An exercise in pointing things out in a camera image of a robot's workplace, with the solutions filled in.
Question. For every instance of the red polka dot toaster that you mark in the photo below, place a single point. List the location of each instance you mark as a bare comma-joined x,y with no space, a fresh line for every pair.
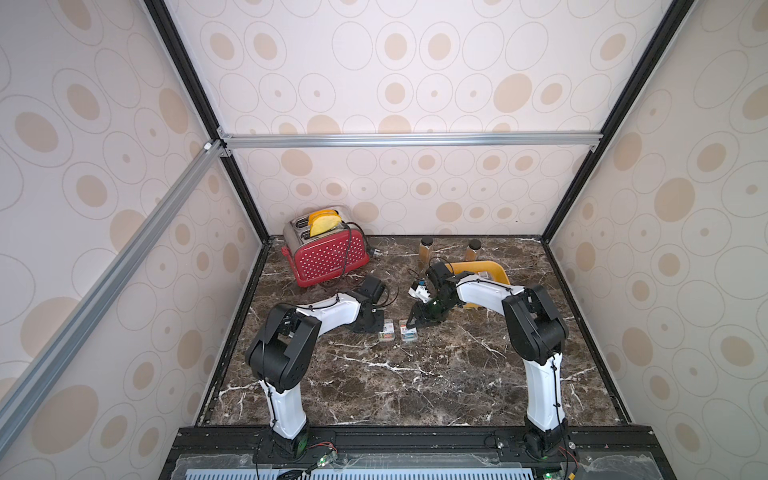
318,259

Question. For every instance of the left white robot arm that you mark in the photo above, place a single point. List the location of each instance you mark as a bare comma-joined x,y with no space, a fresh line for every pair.
281,352

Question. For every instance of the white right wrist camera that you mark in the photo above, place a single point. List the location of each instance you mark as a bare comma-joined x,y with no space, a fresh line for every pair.
419,291

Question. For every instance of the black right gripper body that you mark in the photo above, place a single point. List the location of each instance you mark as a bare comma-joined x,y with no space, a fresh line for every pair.
424,306

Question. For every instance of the left cinnamon spice bottle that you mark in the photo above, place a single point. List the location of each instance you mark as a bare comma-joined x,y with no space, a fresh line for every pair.
425,252

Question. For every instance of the cinnamon spice bottle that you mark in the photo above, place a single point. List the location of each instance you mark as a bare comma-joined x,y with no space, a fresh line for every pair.
473,250
425,252

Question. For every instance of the yellow plastic storage tray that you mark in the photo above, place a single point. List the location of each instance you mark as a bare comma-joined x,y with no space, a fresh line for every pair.
489,267

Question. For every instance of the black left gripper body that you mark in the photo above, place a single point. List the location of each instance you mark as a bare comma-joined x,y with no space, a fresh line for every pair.
372,323

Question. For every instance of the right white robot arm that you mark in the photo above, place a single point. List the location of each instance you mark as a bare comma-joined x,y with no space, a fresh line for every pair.
536,330

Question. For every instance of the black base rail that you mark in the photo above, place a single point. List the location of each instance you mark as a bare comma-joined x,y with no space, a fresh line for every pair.
366,452

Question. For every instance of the right cinnamon spice bottle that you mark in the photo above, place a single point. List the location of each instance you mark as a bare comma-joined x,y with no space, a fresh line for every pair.
473,250

